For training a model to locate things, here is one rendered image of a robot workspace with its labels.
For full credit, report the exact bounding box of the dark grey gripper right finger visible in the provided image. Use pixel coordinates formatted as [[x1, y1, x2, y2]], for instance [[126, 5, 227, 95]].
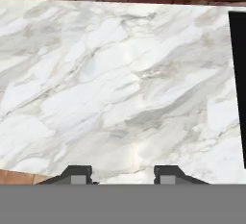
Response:
[[153, 164, 210, 186]]

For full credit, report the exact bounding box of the black hob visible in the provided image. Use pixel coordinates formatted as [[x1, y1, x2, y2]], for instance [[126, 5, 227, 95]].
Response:
[[228, 10, 246, 170]]

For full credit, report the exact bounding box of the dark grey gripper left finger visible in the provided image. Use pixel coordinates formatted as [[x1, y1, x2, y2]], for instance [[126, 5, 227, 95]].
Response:
[[37, 164, 94, 186]]

